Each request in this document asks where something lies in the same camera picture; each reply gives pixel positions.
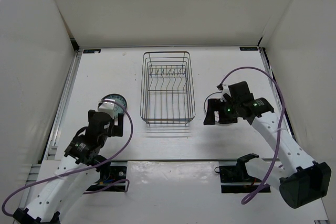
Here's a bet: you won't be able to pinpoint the left aluminium frame rail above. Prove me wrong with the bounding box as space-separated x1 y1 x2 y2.
15 48 83 224

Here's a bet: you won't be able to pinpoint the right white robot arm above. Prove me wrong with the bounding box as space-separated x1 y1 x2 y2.
203 81 331 209

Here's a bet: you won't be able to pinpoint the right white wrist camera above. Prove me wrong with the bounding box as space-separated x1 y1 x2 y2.
217 84 232 102

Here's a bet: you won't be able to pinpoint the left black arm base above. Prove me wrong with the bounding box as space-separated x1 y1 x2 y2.
84 161 128 194

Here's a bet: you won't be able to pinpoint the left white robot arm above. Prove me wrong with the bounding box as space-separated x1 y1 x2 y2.
11 109 128 223

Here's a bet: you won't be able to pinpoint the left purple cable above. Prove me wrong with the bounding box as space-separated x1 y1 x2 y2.
1 99 134 216

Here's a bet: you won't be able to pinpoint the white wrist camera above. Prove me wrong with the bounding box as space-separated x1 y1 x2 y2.
217 84 232 102
98 99 116 119

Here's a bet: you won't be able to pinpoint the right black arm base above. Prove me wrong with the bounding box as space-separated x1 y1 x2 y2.
214 154 261 194

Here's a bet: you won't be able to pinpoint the wire dish rack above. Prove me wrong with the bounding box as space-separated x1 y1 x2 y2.
140 51 196 126

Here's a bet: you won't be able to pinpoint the teal patterned plate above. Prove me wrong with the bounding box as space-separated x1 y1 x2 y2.
102 93 127 114

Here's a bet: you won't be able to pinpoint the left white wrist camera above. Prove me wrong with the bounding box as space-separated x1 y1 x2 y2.
98 99 116 119

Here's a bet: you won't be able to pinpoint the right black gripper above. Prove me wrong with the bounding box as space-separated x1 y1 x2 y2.
203 99 240 126

